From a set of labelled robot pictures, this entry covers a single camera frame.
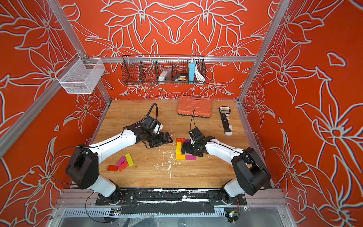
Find red long block front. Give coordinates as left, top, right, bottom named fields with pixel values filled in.
left=118, top=161, right=129, bottom=172

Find black wire wall basket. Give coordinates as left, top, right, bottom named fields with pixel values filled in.
left=121, top=54, right=207, bottom=85

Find black box in basket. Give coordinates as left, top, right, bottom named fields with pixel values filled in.
left=172, top=73, right=189, bottom=83

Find silver bag in basket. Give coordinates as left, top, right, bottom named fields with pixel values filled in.
left=157, top=69, right=172, bottom=85

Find yellow long block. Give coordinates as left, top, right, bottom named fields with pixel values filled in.
left=125, top=153, right=134, bottom=167
left=176, top=142, right=182, bottom=156

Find black strip tool with white end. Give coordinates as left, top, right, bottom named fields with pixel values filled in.
left=218, top=107, right=233, bottom=136

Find orange yellow block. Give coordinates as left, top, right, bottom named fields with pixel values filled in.
left=176, top=155, right=186, bottom=160

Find red plastic tool case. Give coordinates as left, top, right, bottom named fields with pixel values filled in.
left=177, top=96, right=212, bottom=118

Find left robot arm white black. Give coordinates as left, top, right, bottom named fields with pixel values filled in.
left=65, top=116, right=173, bottom=200

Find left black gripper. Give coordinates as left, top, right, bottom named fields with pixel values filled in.
left=147, top=131, right=174, bottom=147

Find yellow long block front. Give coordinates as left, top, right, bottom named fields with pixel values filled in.
left=125, top=153, right=134, bottom=167

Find light blue box in basket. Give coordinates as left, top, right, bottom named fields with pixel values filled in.
left=189, top=61, right=195, bottom=84

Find magenta block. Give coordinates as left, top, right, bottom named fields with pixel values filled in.
left=116, top=157, right=126, bottom=166
left=185, top=155, right=196, bottom=160

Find white wire basket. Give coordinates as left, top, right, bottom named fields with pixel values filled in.
left=56, top=58, right=105, bottom=94

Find magenta block front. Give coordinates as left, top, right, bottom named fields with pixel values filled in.
left=116, top=157, right=126, bottom=166

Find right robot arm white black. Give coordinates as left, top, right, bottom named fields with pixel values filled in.
left=187, top=127, right=271, bottom=200

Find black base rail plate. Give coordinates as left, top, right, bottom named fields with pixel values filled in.
left=113, top=187, right=247, bottom=217

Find white cables in basket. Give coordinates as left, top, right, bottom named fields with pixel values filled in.
left=194, top=66, right=206, bottom=84

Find red flat block front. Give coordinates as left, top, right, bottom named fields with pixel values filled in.
left=107, top=165, right=118, bottom=172

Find short red block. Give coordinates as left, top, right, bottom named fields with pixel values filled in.
left=176, top=138, right=185, bottom=143

